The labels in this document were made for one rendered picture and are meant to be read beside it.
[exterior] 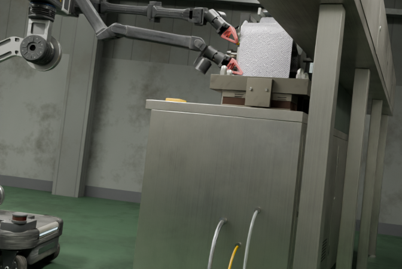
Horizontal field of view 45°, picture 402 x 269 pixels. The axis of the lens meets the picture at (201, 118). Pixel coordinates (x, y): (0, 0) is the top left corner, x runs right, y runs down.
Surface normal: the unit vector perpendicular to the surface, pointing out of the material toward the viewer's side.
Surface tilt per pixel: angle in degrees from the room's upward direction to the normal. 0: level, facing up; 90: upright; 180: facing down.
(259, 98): 90
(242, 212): 90
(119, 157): 90
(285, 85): 90
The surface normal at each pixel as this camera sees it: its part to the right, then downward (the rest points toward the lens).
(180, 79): -0.11, -0.06
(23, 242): 0.68, 0.04
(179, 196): -0.40, -0.09
